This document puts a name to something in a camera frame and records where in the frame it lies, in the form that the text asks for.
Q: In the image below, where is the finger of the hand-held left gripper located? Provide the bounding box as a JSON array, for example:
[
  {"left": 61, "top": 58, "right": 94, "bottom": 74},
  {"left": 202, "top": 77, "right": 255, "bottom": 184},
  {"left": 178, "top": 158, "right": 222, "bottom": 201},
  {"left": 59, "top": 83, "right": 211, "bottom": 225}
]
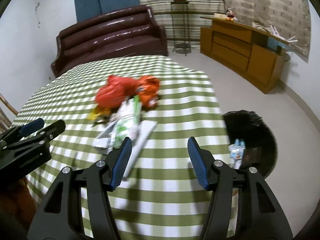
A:
[
  {"left": 0, "top": 118, "right": 45, "bottom": 144},
  {"left": 0, "top": 119, "right": 66, "bottom": 153}
]

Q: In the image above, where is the long grey box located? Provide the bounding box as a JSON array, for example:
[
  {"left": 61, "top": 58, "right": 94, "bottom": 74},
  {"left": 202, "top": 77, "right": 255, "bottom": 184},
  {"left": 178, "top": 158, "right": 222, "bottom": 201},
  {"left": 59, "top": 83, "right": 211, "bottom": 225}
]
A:
[{"left": 122, "top": 120, "right": 158, "bottom": 180}]

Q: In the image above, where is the white router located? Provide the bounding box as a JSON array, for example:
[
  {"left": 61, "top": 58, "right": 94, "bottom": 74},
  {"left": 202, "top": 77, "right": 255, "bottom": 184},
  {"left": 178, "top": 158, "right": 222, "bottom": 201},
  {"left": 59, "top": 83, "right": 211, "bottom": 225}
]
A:
[{"left": 269, "top": 25, "right": 299, "bottom": 45}]

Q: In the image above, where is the beige patterned curtain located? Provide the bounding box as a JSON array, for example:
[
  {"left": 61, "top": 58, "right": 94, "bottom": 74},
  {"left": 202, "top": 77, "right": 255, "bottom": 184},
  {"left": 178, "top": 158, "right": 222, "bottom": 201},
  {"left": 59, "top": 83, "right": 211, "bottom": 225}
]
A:
[{"left": 222, "top": 0, "right": 312, "bottom": 64}]

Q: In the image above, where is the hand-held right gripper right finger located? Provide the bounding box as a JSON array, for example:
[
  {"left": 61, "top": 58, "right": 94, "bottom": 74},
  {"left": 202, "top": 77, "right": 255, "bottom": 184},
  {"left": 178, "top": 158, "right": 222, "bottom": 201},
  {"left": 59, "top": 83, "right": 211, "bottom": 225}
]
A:
[{"left": 187, "top": 137, "right": 293, "bottom": 240}]

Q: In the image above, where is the brown leather sofa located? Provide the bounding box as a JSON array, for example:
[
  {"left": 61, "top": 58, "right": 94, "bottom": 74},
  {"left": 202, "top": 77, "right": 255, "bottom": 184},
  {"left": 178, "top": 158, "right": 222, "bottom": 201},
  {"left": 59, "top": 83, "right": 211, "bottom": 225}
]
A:
[{"left": 51, "top": 5, "right": 168, "bottom": 78}]

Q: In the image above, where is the wooden chair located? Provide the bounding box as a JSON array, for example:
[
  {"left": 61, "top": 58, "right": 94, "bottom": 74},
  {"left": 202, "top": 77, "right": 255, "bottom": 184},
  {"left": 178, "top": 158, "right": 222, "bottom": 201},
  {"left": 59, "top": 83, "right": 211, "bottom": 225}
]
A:
[{"left": 0, "top": 92, "right": 19, "bottom": 130}]

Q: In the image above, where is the plush toy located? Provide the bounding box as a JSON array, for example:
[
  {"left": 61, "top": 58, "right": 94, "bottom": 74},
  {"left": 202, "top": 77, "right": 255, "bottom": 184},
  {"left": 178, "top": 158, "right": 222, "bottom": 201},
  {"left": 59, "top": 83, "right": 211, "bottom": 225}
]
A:
[{"left": 225, "top": 9, "right": 238, "bottom": 21}]

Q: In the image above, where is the wooden cabinet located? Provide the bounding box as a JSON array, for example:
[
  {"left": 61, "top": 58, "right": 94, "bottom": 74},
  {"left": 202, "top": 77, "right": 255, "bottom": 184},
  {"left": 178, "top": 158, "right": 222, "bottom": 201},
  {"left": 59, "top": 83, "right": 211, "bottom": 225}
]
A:
[{"left": 200, "top": 16, "right": 287, "bottom": 94}]

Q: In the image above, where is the orange wrapper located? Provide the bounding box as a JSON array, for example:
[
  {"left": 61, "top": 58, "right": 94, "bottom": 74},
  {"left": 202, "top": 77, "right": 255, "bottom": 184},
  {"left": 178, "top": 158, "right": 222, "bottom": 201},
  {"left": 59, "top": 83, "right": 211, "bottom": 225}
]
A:
[{"left": 136, "top": 75, "right": 161, "bottom": 110}]

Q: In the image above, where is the white paper sleeve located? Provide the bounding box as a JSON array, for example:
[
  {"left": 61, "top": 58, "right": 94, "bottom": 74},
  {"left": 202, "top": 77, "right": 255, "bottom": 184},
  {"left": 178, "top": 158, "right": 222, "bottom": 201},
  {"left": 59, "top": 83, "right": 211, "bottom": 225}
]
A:
[{"left": 92, "top": 120, "right": 118, "bottom": 153}]

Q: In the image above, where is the dark cardboard box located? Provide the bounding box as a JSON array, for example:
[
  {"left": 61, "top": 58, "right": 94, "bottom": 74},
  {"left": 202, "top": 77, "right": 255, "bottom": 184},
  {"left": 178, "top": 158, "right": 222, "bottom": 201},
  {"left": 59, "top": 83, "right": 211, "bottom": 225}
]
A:
[{"left": 242, "top": 146, "right": 265, "bottom": 167}]

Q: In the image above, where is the person's left forearm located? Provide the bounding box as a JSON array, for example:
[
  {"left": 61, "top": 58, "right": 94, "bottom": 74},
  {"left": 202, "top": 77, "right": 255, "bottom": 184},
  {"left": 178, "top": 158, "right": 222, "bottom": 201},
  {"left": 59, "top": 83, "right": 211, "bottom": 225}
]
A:
[{"left": 0, "top": 177, "right": 37, "bottom": 230}]

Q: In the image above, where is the bin with black liner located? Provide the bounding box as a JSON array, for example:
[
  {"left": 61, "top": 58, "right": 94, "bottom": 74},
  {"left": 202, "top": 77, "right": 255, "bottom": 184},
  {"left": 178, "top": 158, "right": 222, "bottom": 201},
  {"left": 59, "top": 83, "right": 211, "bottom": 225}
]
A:
[{"left": 222, "top": 109, "right": 278, "bottom": 180}]

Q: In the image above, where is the black metal plant stand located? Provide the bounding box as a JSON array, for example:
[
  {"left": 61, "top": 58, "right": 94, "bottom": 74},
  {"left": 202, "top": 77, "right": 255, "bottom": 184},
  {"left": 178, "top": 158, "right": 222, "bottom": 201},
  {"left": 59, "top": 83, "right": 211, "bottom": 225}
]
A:
[{"left": 171, "top": 1, "right": 192, "bottom": 57}]

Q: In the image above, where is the red plastic bag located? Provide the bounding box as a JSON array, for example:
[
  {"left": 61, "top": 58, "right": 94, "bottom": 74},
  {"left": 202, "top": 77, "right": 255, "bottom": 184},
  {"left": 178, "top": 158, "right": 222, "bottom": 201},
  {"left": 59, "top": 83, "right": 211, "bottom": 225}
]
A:
[{"left": 96, "top": 75, "right": 137, "bottom": 110}]

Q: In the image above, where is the white blue packet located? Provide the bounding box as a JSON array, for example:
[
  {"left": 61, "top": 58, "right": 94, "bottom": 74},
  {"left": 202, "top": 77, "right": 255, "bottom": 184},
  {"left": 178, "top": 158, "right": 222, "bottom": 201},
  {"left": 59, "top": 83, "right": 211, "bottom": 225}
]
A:
[{"left": 229, "top": 139, "right": 247, "bottom": 169}]

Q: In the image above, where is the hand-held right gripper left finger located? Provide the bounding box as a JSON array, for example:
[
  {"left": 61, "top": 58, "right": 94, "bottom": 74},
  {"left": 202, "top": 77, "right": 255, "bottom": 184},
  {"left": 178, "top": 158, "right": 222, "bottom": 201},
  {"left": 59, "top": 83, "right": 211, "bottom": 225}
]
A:
[{"left": 27, "top": 136, "right": 132, "bottom": 240}]

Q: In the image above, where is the green checked tablecloth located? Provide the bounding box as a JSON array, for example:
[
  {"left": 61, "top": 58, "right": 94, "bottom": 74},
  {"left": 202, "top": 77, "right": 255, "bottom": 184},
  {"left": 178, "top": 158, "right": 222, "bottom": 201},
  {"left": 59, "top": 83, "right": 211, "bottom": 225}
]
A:
[{"left": 11, "top": 54, "right": 238, "bottom": 240}]

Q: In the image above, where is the yellow wrapper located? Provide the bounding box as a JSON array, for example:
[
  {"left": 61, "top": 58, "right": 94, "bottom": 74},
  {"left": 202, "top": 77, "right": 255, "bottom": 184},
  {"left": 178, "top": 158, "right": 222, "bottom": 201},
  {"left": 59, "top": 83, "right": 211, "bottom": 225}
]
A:
[{"left": 87, "top": 106, "right": 113, "bottom": 122}]

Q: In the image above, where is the white crumpled cloth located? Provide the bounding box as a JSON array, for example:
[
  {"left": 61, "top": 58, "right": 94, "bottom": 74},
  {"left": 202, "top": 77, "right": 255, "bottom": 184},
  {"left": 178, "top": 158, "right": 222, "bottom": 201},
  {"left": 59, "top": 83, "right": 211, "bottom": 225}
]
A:
[{"left": 251, "top": 21, "right": 269, "bottom": 31}]

